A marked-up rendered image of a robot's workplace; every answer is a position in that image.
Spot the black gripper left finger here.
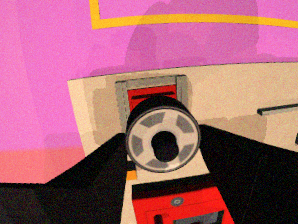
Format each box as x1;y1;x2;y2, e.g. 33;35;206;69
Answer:
0;133;128;224

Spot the black-and-beige toy wheel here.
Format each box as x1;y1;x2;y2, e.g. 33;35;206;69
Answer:
125;96;202;173

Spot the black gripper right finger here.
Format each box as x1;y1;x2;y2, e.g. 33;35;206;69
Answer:
200;124;298;224

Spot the yellow rectangular outline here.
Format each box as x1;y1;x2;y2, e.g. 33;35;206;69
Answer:
89;0;298;30

